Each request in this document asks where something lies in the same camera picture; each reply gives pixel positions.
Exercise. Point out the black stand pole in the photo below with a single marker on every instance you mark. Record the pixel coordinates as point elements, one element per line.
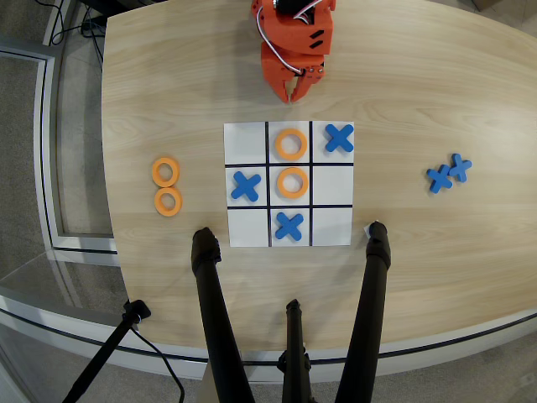
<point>105,352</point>

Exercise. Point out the thin black tripod leg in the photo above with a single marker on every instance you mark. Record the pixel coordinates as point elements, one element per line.
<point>295,344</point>

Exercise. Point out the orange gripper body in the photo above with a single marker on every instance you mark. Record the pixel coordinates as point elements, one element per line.
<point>278,70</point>

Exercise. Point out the small white paper tag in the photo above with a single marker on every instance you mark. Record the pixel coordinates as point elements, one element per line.
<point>366,230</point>

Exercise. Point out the white tic-tac-toe grid board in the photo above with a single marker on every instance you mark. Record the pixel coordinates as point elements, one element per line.
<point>331,184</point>

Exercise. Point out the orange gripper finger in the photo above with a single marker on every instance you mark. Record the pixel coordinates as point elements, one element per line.
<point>310,77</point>
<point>288,90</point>

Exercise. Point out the blue foam cross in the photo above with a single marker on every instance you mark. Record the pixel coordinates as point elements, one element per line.
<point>289,226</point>
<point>246,186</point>
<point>461,167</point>
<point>340,137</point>
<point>439,179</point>

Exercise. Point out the grey metal panel frame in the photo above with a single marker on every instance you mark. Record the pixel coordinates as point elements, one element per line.
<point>44,138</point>

